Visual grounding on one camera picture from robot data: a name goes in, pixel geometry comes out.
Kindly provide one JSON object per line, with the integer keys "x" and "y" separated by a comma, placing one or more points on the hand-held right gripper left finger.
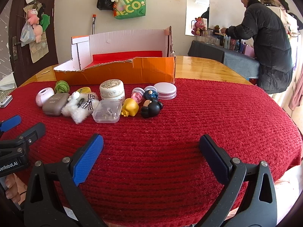
{"x": 87, "y": 156}

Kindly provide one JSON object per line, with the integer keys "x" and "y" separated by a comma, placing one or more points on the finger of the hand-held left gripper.
{"x": 35, "y": 131}
{"x": 10, "y": 122}

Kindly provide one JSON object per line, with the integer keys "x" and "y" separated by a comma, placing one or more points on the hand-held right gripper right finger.
{"x": 213, "y": 157}

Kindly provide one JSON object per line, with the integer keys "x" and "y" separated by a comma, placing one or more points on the white fluffy sheep plush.
{"x": 78, "y": 110}

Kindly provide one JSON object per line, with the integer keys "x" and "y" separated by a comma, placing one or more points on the green knitted ornament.
{"x": 62, "y": 87}

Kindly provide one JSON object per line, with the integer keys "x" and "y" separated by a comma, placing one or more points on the yellow round lid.
{"x": 84, "y": 90}

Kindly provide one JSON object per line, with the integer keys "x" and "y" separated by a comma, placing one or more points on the yellow-haired pink dress figurine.
{"x": 131, "y": 106}

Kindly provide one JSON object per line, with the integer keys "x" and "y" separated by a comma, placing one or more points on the white ceramic jar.
{"x": 111, "y": 89}

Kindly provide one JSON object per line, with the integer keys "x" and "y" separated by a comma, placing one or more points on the orange cardboard box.
{"x": 132, "y": 72}

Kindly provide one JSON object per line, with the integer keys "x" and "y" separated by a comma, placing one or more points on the person's left hand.
{"x": 11, "y": 189}

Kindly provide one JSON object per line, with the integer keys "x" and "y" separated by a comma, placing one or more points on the small white grey device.
{"x": 5, "y": 101}

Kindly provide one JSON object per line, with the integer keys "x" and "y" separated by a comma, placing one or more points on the green cutting mat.
{"x": 2, "y": 94}

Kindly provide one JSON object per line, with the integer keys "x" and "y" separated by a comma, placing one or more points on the grey rounded case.
{"x": 54, "y": 104}

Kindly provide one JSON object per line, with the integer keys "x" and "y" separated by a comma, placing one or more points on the pink white round device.
{"x": 43, "y": 97}

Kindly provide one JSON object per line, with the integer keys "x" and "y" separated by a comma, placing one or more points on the clear plastic box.
{"x": 106, "y": 112}

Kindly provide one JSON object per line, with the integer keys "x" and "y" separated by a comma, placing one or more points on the red knitted blanket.
{"x": 153, "y": 141}

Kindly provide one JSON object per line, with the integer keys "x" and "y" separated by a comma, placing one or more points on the black-haired blue dress figurine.
{"x": 151, "y": 108}

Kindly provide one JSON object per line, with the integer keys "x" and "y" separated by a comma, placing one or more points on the person's pink clothing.
{"x": 287, "y": 189}

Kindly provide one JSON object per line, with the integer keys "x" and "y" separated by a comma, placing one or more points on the white pink jar lid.
{"x": 165, "y": 89}

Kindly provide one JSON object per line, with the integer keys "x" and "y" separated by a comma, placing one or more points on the clear plastic bag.
{"x": 27, "y": 35}

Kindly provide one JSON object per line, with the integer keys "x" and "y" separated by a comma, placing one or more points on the brown door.
{"x": 14, "y": 28}

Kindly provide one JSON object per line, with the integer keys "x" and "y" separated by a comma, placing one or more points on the grey cloth side table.
{"x": 213, "y": 54}

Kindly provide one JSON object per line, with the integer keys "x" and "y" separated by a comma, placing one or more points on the green plush toy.
{"x": 45, "y": 21}

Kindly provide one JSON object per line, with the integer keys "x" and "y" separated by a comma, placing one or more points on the pink hanging cloth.
{"x": 298, "y": 92}

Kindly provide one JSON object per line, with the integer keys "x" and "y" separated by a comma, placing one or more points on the row of bottles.
{"x": 233, "y": 43}

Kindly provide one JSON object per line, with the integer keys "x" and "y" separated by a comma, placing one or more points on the group of glass cups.
{"x": 210, "y": 39}

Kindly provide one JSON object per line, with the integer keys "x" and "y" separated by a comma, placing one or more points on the mop pole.
{"x": 93, "y": 26}

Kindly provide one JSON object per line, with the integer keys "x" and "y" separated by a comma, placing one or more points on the pink rabbit plush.
{"x": 198, "y": 26}

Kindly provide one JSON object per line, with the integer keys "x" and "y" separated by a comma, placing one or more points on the green tote bag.
{"x": 133, "y": 4}

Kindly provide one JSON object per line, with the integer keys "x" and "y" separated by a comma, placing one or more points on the wall mirror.
{"x": 196, "y": 7}

